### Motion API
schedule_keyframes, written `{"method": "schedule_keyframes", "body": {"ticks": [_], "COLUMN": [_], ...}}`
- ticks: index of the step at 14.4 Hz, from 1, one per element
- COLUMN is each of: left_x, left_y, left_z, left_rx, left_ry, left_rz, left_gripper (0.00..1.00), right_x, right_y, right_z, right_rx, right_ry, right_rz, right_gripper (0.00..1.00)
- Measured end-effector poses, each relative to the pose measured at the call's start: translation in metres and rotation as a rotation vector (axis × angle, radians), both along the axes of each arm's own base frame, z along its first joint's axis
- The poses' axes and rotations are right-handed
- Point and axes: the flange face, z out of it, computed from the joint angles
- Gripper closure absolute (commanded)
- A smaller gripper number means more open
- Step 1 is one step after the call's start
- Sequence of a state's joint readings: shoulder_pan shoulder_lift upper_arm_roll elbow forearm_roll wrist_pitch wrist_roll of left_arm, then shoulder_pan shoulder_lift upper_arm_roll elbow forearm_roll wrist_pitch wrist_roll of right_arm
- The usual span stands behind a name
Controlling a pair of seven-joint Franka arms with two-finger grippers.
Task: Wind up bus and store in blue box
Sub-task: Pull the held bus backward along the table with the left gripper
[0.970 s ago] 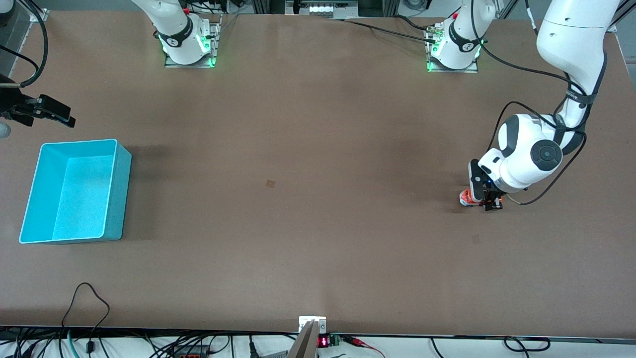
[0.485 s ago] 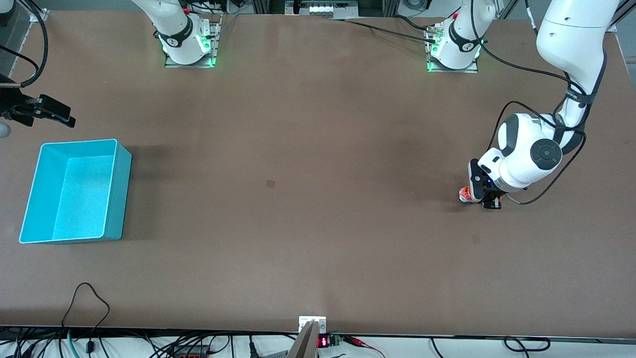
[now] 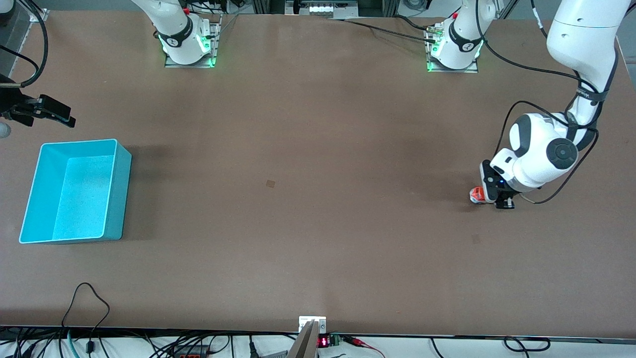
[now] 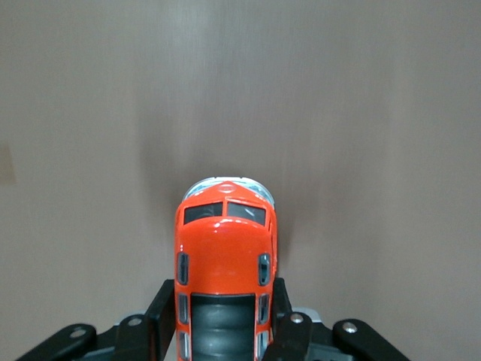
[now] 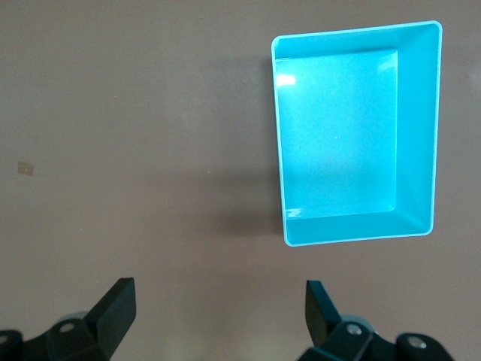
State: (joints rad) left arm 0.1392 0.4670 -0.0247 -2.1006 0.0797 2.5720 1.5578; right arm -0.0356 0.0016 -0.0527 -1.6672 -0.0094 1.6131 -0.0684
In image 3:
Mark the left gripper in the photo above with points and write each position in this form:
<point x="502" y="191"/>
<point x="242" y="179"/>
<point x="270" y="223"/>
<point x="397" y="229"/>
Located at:
<point x="505" y="201"/>

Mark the white light device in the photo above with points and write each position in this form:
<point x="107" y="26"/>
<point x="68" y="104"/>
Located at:
<point x="330" y="9"/>

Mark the grey aluminium bar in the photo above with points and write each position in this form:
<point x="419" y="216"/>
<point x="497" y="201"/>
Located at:
<point x="304" y="345"/>

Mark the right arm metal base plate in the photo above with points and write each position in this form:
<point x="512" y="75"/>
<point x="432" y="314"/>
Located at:
<point x="216" y="40"/>

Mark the orange power strip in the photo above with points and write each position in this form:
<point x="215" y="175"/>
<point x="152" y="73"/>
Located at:
<point x="191" y="353"/>

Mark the white bracket plate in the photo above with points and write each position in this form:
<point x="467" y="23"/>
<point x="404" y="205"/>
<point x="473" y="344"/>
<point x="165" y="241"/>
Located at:
<point x="304" y="320"/>

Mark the silver aluminium frame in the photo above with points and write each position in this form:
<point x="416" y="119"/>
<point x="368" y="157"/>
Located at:
<point x="377" y="7"/>

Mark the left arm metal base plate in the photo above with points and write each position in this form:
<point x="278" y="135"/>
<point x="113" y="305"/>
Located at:
<point x="469" y="70"/>

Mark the red digit display module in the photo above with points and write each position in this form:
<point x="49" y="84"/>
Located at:
<point x="325" y="341"/>

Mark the grey corner metal rail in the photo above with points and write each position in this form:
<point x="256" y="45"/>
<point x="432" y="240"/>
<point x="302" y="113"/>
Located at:
<point x="39" y="16"/>

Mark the blue plastic box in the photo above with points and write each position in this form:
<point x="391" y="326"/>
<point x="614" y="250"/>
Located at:
<point x="79" y="199"/>

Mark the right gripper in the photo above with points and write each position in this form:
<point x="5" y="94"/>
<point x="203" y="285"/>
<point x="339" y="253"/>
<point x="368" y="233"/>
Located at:
<point x="11" y="106"/>

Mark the orange toy bus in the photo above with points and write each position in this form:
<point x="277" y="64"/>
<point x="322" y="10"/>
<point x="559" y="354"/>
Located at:
<point x="477" y="195"/>

